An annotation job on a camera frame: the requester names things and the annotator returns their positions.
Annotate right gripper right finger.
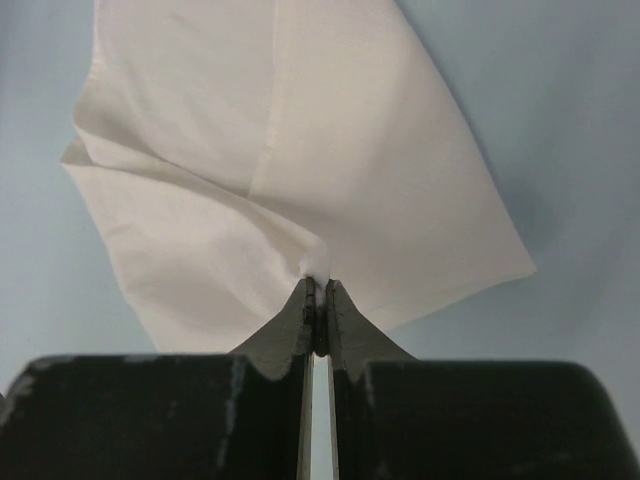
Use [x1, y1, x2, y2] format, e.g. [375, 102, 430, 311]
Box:
[324, 281, 639, 479]

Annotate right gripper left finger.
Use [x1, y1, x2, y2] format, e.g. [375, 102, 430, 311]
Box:
[1, 279, 316, 479]

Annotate white cloth napkin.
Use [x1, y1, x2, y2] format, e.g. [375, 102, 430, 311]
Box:
[62, 1, 535, 352]

